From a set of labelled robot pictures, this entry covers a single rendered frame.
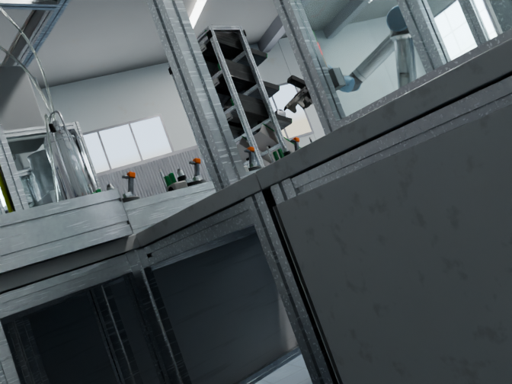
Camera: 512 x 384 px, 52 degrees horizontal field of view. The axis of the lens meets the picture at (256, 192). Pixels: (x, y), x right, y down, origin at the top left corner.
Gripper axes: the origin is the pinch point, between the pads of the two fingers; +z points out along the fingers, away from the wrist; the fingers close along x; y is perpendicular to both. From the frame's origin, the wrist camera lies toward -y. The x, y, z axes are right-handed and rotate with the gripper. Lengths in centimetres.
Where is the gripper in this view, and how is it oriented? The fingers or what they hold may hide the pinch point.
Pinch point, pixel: (287, 105)
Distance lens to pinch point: 248.3
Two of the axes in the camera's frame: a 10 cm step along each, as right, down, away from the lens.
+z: -5.8, 6.3, -5.2
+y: 6.6, 7.4, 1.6
